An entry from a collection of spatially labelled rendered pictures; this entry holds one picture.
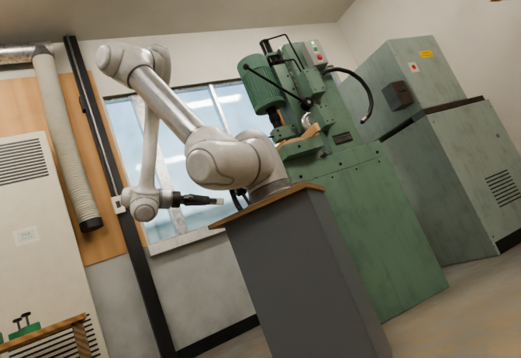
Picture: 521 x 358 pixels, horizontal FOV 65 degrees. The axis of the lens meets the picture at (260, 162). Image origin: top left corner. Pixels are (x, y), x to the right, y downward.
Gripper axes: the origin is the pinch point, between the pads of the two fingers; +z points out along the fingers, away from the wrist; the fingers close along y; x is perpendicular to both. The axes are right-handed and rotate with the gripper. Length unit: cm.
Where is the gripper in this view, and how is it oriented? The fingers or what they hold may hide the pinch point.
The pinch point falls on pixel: (215, 201)
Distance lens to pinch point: 189.0
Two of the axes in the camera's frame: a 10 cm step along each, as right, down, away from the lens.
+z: 9.5, 0.7, 3.0
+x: 0.4, 9.4, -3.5
